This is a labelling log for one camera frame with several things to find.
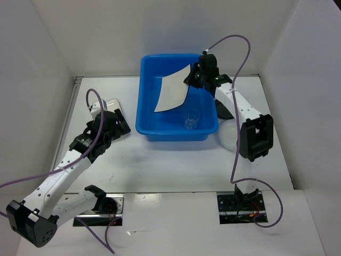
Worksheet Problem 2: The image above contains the small rectangular white plate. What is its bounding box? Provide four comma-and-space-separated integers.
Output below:
103, 98, 122, 112

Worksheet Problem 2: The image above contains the large square white plate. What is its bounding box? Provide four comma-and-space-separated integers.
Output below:
154, 65, 191, 113

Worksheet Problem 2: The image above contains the clear plastic cup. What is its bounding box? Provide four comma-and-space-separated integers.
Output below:
183, 108, 201, 130

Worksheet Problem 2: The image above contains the white round bowl plate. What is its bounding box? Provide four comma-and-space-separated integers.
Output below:
218, 119, 238, 153

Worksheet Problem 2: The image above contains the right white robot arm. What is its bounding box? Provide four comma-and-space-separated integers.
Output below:
184, 51, 273, 210

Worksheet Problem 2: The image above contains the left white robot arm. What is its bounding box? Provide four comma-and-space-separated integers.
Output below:
6, 100, 131, 247

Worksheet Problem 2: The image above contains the blue plastic bin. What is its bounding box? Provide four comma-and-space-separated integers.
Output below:
135, 54, 218, 141

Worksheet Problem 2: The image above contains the small black round plate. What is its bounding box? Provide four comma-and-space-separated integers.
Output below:
215, 100, 234, 120

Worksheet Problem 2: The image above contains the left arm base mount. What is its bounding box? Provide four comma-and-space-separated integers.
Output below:
77, 194, 125, 227

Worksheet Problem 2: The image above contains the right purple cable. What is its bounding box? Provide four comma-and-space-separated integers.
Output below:
204, 34, 283, 229

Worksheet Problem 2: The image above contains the purple cable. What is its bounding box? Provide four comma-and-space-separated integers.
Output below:
204, 34, 283, 229
0, 89, 116, 254

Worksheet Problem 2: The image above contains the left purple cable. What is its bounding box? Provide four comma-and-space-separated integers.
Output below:
0, 89, 116, 254

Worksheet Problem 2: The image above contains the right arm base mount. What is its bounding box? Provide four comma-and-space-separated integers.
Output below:
216, 192, 268, 225

